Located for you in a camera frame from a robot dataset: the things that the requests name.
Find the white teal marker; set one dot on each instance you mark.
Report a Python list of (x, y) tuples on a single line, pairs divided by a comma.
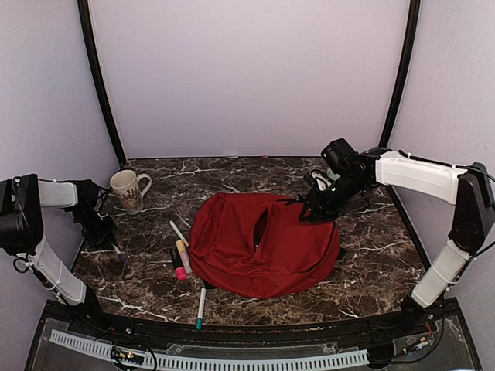
[(202, 300)]

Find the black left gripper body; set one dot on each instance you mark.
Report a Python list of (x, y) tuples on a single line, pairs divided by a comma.
[(93, 224)]

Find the white purple marker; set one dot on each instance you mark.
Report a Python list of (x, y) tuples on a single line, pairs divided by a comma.
[(120, 255)]

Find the left black frame post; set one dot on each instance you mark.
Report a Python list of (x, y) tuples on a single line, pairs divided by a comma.
[(98, 79)]

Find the white patterned mug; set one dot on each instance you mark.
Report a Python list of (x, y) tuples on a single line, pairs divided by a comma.
[(130, 188)]

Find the white pink-tipped marker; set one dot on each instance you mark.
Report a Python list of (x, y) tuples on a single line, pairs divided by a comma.
[(179, 233)]

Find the small circuit board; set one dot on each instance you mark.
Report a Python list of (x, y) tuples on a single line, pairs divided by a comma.
[(126, 355)]

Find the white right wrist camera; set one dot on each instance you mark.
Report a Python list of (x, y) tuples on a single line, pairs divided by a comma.
[(318, 180)]

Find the pastel yellow pink highlighter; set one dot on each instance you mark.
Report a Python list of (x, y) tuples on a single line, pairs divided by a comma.
[(184, 256)]

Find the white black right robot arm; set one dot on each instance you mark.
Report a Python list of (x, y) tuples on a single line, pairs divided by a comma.
[(451, 204)]

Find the black pink highlighter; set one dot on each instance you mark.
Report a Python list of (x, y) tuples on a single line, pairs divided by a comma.
[(177, 264)]

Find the white slotted cable duct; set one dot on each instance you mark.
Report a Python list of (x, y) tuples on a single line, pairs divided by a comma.
[(189, 357)]

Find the right black frame post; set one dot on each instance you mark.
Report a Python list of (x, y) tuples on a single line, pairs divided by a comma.
[(402, 73)]

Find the black front rail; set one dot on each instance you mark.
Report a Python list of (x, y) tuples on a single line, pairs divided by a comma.
[(373, 331)]

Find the red student backpack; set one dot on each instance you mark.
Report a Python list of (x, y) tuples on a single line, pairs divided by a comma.
[(256, 246)]

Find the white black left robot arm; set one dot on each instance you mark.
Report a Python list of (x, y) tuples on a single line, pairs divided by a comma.
[(23, 237)]

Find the black frame post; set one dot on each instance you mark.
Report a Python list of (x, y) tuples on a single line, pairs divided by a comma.
[(402, 73), (98, 79)]

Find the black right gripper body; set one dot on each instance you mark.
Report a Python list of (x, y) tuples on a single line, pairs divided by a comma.
[(331, 204)]

